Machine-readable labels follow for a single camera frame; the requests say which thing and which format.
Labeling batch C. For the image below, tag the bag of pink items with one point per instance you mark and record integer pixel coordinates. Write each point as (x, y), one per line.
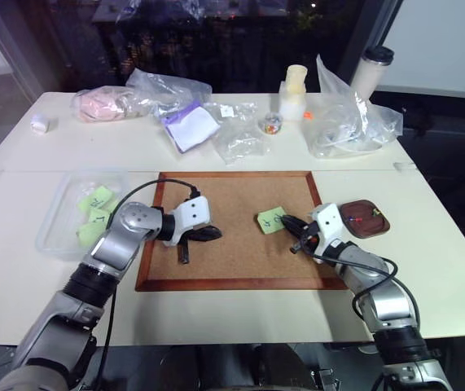
(97, 104)

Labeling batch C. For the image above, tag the small jar of coloured pushpins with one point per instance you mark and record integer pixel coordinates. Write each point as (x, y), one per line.
(273, 125)

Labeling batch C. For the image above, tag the clear plastic box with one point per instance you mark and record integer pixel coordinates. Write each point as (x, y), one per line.
(59, 228)

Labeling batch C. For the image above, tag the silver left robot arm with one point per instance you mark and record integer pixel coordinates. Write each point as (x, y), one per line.
(114, 244)

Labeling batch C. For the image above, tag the green sticky note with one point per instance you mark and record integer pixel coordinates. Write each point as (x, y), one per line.
(89, 234)
(93, 199)
(269, 222)
(98, 216)

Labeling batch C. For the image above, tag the white and purple cloth packet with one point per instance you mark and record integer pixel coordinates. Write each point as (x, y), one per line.
(191, 128)

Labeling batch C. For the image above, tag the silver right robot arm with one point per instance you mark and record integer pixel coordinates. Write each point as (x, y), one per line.
(382, 297)

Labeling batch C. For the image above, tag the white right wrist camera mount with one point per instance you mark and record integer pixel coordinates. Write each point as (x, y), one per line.
(329, 224)

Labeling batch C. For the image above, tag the small orange object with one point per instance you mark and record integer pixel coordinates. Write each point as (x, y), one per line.
(307, 115)

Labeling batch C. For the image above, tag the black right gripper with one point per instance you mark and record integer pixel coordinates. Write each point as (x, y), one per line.
(310, 235)

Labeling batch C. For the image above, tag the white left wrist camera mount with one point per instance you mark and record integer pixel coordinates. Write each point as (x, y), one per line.
(193, 212)

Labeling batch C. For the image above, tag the stacked white plastic containers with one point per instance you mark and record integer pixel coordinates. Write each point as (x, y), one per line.
(294, 95)

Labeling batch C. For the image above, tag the crumpled clear plastic bag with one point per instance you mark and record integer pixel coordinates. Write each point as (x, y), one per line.
(163, 87)

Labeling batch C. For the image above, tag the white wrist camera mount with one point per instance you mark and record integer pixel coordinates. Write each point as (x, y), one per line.
(193, 212)
(329, 224)

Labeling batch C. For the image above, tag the cork board with wooden frame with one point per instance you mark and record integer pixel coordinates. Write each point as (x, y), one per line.
(236, 252)

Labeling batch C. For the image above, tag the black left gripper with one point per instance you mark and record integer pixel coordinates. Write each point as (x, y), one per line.
(189, 235)

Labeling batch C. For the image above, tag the brown wooden tray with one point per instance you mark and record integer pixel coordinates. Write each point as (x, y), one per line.
(368, 226)

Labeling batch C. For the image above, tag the clear bag with white label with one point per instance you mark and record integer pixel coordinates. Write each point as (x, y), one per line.
(238, 138)

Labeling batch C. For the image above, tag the small white box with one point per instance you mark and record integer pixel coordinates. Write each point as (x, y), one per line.
(42, 124)

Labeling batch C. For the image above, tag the white cup with dark lid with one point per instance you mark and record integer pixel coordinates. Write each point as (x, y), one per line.
(368, 73)

